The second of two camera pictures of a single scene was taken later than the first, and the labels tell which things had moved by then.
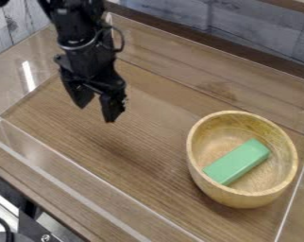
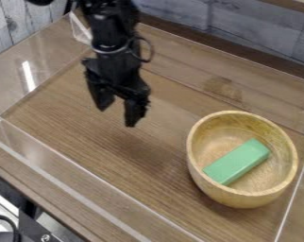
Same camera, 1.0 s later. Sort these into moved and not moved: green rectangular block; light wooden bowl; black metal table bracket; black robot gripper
Moved: black robot gripper
Not moved: black metal table bracket; green rectangular block; light wooden bowl
